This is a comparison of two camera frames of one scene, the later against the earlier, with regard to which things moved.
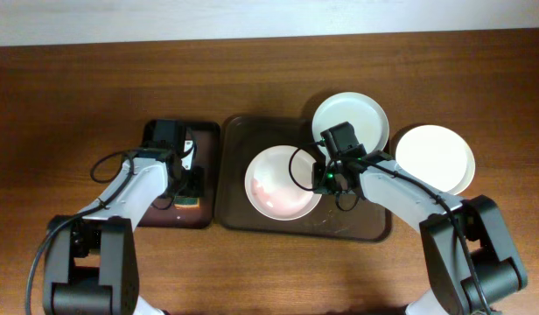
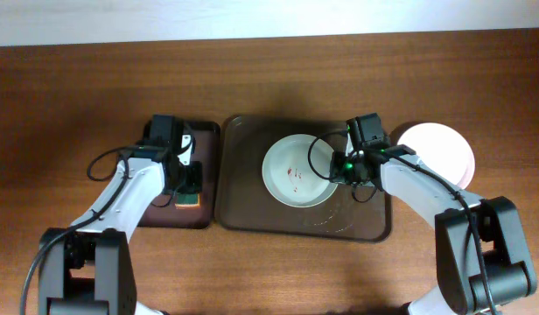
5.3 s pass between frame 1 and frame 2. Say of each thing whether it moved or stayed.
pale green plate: moved
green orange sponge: stayed
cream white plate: stayed
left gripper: stayed
